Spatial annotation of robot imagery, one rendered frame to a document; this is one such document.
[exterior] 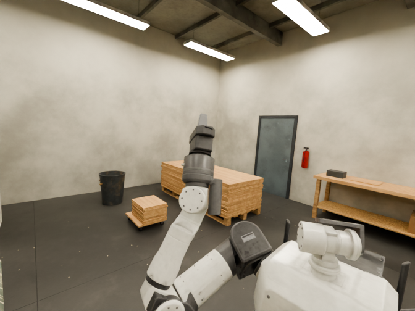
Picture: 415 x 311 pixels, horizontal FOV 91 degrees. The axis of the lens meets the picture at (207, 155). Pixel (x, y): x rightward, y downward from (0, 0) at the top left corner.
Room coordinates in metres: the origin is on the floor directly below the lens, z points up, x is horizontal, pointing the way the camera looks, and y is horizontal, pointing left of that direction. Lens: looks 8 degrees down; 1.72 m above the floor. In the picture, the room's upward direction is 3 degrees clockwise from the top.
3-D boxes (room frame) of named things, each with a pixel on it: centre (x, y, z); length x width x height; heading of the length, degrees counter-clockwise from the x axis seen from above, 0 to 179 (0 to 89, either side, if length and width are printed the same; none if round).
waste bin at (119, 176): (4.28, 2.02, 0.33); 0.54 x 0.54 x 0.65
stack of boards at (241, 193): (4.70, 0.01, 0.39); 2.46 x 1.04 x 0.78; 41
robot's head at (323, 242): (0.43, -0.27, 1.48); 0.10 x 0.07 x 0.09; 76
